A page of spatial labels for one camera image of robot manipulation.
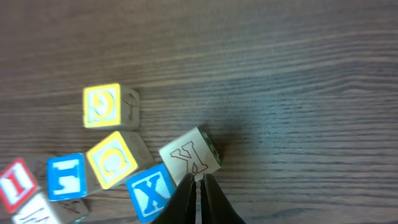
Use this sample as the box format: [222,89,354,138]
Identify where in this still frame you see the red I wooden block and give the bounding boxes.
[1,154,53,213]

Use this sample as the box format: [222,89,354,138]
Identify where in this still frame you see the blue X wooden block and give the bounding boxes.
[126,163,175,223]

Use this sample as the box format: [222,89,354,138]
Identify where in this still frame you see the plain W wooden block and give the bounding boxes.
[11,192,89,224]

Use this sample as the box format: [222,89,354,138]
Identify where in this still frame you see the blue L wooden block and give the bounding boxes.
[47,152,102,201]

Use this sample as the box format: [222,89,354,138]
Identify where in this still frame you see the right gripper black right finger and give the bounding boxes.
[200,174,246,224]

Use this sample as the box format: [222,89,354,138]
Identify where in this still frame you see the yellow G wooden block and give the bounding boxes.
[83,83,140,130]

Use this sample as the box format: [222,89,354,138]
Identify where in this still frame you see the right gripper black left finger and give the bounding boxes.
[151,173,197,224]

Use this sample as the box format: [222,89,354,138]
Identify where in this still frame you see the plain K wooden block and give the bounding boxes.
[159,127,222,185]

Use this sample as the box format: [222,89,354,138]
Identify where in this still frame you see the yellow C wooden block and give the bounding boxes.
[86,131,155,189]

